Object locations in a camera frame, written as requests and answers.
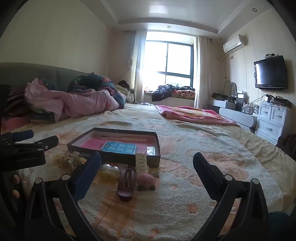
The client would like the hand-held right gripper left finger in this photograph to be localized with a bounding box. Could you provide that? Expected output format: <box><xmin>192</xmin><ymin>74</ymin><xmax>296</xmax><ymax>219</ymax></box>
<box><xmin>24</xmin><ymin>152</ymin><xmax>102</xmax><ymax>241</ymax></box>

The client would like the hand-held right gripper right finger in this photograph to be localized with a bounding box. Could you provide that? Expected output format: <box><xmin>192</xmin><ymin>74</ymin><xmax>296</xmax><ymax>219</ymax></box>
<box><xmin>193</xmin><ymin>152</ymin><xmax>270</xmax><ymax>241</ymax></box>

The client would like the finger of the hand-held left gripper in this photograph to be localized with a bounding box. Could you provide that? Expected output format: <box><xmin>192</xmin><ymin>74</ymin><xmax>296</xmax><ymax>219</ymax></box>
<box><xmin>10</xmin><ymin>136</ymin><xmax>59</xmax><ymax>152</ymax></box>
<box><xmin>0</xmin><ymin>130</ymin><xmax>34</xmax><ymax>146</ymax></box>

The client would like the pearl hair clip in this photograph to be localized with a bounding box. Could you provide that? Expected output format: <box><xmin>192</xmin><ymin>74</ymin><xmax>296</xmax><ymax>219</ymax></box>
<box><xmin>99</xmin><ymin>163</ymin><xmax>120</xmax><ymax>179</ymax></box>

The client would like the dark shallow cardboard box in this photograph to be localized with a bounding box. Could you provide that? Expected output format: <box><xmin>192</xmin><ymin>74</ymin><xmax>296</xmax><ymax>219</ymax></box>
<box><xmin>67</xmin><ymin>127</ymin><xmax>161</xmax><ymax>168</ymax></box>

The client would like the pale spiral hair tie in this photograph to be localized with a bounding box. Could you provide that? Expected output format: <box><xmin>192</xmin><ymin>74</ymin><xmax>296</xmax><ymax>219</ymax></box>
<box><xmin>136</xmin><ymin>152</ymin><xmax>148</xmax><ymax>174</ymax></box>

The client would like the pink fluffy hair clip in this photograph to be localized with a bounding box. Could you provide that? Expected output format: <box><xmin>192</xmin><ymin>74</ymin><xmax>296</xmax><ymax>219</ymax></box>
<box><xmin>137</xmin><ymin>173</ymin><xmax>156</xmax><ymax>192</ymax></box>

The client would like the person's left hand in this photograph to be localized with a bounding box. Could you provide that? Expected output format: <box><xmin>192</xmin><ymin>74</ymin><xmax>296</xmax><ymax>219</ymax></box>
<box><xmin>11</xmin><ymin>174</ymin><xmax>22</xmax><ymax>200</ymax></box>

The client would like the dark striped pillow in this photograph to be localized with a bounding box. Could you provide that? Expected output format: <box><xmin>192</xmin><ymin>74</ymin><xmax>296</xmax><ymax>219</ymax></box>
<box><xmin>5</xmin><ymin>90</ymin><xmax>31</xmax><ymax>117</ymax></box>

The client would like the maroon hair clip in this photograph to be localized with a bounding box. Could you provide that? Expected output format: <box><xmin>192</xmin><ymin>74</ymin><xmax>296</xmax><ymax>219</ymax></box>
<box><xmin>117</xmin><ymin>167</ymin><xmax>137</xmax><ymax>202</ymax></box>

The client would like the pink quilt with floral side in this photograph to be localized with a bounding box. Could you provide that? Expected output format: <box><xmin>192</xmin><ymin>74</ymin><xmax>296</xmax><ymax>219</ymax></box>
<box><xmin>24</xmin><ymin>72</ymin><xmax>127</xmax><ymax>122</ymax></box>

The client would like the red patterned blanket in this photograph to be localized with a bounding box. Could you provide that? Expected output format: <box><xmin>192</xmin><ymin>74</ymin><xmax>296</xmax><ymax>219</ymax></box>
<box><xmin>155</xmin><ymin>105</ymin><xmax>241</xmax><ymax>127</ymax></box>

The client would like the white low desk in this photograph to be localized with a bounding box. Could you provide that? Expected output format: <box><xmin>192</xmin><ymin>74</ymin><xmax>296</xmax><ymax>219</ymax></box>
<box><xmin>209</xmin><ymin>99</ymin><xmax>258</xmax><ymax>134</ymax></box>

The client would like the grey-green headboard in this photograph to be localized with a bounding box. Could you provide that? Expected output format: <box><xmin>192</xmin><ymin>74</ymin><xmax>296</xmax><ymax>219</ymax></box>
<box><xmin>0</xmin><ymin>62</ymin><xmax>93</xmax><ymax>93</ymax></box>

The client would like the orange floral window-seat blanket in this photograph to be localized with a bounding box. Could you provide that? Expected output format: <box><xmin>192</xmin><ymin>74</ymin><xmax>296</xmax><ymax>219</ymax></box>
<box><xmin>172</xmin><ymin>89</ymin><xmax>196</xmax><ymax>99</ymax></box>

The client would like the white drawer cabinet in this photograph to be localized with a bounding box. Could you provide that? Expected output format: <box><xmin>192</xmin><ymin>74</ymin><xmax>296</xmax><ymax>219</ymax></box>
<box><xmin>254</xmin><ymin>102</ymin><xmax>292</xmax><ymax>145</ymax></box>

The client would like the dark puffy jacket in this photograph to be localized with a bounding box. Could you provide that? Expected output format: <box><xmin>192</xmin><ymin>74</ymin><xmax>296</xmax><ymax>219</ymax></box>
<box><xmin>152</xmin><ymin>84</ymin><xmax>176</xmax><ymax>102</ymax></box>

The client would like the brown fuzzy cloth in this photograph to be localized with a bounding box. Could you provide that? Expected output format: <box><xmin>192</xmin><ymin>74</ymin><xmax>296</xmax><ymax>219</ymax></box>
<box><xmin>276</xmin><ymin>134</ymin><xmax>296</xmax><ymax>161</ymax></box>

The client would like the white sheer curtain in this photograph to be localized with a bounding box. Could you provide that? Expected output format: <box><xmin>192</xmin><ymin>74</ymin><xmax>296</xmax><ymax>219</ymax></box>
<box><xmin>129</xmin><ymin>30</ymin><xmax>148</xmax><ymax>104</ymax></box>
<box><xmin>194</xmin><ymin>36</ymin><xmax>211</xmax><ymax>108</ymax></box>

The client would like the black set-top box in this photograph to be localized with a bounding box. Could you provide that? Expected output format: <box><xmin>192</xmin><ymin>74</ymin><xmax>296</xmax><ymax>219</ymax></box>
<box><xmin>266</xmin><ymin>97</ymin><xmax>291</xmax><ymax>108</ymax></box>

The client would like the window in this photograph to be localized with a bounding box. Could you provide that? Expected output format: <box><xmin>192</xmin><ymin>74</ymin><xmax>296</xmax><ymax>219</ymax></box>
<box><xmin>144</xmin><ymin>40</ymin><xmax>194</xmax><ymax>87</ymax></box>

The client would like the white air conditioner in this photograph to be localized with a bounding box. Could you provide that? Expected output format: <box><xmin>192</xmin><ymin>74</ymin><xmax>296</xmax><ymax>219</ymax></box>
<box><xmin>223</xmin><ymin>34</ymin><xmax>246</xmax><ymax>53</ymax></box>

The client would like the black wall television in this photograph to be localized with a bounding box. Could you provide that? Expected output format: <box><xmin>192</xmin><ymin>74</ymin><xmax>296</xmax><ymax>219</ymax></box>
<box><xmin>254</xmin><ymin>55</ymin><xmax>288</xmax><ymax>90</ymax></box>

